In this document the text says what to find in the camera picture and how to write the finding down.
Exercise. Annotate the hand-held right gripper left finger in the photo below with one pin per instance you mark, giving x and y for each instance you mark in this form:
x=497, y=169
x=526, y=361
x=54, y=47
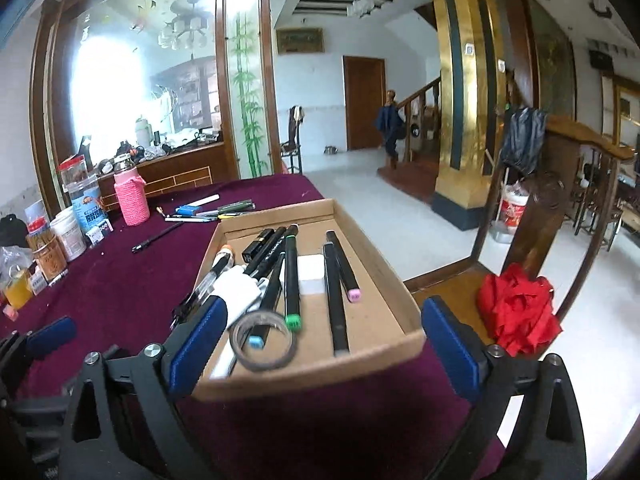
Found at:
x=197, y=345

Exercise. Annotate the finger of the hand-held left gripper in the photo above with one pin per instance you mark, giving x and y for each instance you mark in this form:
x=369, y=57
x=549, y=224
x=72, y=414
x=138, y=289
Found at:
x=50, y=335

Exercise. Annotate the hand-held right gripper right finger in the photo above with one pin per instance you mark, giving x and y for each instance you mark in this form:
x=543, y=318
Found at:
x=450, y=350

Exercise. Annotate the white charger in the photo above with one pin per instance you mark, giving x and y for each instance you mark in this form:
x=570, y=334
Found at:
x=240, y=290
x=312, y=275

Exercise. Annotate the small brown tape roll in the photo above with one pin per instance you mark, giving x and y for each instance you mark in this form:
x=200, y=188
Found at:
x=265, y=364

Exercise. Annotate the black clear gel pen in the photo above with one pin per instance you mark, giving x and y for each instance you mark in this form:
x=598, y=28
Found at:
x=215, y=270

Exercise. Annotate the cardboard box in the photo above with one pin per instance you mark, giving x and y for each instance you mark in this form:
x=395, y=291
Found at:
x=370, y=330

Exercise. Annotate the black marker teal cap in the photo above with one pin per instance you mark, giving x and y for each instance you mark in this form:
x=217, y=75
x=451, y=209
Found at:
x=270, y=300

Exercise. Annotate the black marker green cap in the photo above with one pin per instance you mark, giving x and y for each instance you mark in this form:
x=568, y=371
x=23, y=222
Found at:
x=292, y=285

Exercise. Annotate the short black tube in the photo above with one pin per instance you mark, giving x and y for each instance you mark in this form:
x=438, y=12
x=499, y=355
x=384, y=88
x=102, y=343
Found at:
x=257, y=245

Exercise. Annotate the black marker pale caps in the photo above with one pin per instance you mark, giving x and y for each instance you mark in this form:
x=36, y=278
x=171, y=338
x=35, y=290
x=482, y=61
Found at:
x=336, y=310

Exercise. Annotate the black marker pink caps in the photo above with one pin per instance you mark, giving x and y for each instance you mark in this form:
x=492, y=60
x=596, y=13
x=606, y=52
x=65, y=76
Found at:
x=342, y=265

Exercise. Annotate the white barcode box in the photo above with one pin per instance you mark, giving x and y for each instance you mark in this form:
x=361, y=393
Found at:
x=39, y=281

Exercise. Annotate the yellow tape roll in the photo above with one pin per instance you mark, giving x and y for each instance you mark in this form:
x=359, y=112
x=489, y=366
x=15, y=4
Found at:
x=17, y=290

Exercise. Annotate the orange round tin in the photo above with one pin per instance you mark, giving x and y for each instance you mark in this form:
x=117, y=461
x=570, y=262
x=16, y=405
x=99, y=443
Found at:
x=47, y=260

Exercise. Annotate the red cloth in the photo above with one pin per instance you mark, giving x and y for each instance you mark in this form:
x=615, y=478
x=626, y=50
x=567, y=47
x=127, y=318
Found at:
x=520, y=310

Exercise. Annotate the clear plastic bag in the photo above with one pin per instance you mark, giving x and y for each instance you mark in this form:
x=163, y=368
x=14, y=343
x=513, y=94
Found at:
x=15, y=260

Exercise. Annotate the maroon velvet tablecloth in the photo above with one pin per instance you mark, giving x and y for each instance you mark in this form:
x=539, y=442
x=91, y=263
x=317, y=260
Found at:
x=125, y=280

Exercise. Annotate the white round can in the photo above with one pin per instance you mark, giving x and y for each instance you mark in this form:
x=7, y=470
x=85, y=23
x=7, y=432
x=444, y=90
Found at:
x=70, y=237

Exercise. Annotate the black bag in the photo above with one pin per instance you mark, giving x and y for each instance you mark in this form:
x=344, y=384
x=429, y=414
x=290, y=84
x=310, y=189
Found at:
x=14, y=232

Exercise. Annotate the small white blue box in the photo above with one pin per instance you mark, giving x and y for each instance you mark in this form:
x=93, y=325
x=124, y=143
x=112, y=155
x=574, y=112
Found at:
x=100, y=232

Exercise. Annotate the slim black pen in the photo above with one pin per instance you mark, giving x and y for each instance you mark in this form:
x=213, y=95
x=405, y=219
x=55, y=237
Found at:
x=157, y=236

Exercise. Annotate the long white pen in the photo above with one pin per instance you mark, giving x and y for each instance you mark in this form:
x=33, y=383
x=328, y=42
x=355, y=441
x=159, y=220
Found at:
x=192, y=219

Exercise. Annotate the blue label jar red lid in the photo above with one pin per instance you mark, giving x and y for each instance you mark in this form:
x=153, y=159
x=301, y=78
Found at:
x=82, y=200

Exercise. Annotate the green pen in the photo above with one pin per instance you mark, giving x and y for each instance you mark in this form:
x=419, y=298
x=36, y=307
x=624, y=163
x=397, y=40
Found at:
x=235, y=206

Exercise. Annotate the white chalk marker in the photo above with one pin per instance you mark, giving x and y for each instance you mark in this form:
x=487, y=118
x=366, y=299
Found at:
x=205, y=201

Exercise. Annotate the white red bucket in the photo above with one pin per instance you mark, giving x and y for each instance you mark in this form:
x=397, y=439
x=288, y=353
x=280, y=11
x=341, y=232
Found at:
x=512, y=210

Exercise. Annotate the pink knit-sleeved bottle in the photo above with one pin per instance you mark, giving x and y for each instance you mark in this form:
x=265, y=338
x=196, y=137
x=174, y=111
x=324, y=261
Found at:
x=132, y=200

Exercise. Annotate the wooden cabinet counter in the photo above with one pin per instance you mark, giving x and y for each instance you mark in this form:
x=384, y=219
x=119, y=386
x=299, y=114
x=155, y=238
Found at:
x=170, y=170

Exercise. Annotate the white thermos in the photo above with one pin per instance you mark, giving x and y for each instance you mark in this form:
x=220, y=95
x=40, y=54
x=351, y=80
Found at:
x=143, y=132

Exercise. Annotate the dark wooden chair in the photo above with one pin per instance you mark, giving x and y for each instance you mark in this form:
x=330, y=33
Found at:
x=292, y=140

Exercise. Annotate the hanging blue jacket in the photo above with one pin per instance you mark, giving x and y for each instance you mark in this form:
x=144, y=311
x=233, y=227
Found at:
x=391, y=120

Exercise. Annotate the gold pillar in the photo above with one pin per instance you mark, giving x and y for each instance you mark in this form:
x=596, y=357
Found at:
x=465, y=110

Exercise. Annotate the wooden stair railing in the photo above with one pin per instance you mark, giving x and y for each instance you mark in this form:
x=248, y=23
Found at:
x=422, y=110

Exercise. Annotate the wooden door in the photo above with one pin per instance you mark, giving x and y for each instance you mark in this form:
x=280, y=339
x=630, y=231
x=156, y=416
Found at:
x=364, y=105

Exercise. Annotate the bamboo painted panel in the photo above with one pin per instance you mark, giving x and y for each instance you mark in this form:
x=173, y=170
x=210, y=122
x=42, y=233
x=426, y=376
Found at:
x=247, y=85

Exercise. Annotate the framed picture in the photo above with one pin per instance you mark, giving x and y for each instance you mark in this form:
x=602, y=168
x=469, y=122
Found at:
x=300, y=41

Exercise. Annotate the ceiling lamp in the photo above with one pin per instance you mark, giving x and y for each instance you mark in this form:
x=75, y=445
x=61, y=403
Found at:
x=361, y=5

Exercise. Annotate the wall speaker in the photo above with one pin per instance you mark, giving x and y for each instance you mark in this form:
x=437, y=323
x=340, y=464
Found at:
x=601, y=60

